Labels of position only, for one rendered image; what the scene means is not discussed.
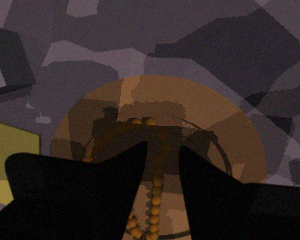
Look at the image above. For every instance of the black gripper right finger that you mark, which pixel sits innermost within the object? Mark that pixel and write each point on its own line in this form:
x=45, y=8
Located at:
x=219, y=207

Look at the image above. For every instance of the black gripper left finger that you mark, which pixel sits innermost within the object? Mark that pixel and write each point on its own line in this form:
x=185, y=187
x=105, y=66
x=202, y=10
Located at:
x=107, y=190

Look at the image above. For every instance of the brown round bead board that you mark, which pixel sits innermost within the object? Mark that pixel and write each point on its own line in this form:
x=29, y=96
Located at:
x=195, y=116

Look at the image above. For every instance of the grey cube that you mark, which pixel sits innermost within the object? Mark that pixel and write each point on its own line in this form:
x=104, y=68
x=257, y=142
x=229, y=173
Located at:
x=13, y=69

